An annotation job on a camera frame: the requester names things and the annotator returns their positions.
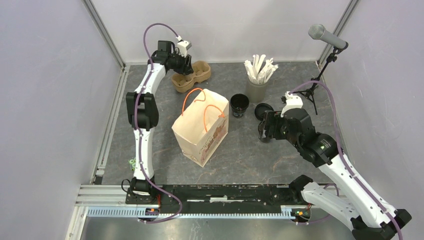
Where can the brown paper bag orange handles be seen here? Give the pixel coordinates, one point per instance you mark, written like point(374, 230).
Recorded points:
point(202, 125)

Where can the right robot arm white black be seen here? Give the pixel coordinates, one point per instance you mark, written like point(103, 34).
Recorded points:
point(366, 214)

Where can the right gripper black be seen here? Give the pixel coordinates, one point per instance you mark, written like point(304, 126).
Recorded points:
point(271, 117)

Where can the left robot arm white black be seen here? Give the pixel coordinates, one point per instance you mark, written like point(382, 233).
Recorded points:
point(143, 113)

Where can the white toothed cable rail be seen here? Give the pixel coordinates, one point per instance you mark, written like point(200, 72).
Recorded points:
point(152, 213)

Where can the white wrapped straws bundle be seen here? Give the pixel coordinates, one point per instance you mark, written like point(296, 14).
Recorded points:
point(260, 69)

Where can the grey straw holder cup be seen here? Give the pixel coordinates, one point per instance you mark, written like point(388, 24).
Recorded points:
point(255, 92)

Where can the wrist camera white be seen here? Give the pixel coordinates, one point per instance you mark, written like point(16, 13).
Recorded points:
point(292, 101)
point(182, 46)

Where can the black coffee cup white lettering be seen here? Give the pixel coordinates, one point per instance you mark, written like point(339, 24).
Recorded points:
point(239, 104)

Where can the black microphone tripod stand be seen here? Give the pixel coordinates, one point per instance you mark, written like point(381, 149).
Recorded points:
point(309, 93)

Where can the grey microphone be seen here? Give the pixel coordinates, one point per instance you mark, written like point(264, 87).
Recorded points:
point(319, 32)

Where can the small green toy box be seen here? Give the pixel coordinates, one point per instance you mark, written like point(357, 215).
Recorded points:
point(132, 164)

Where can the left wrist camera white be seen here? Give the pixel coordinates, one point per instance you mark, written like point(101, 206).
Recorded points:
point(182, 46)

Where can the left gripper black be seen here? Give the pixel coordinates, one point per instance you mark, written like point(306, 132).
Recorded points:
point(185, 69)

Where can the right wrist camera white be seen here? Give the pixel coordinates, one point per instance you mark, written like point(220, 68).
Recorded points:
point(292, 101)

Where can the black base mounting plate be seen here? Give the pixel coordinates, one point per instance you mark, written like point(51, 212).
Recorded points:
point(226, 199)

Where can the cardboard two-cup carrier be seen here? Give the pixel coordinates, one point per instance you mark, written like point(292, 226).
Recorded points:
point(201, 72)

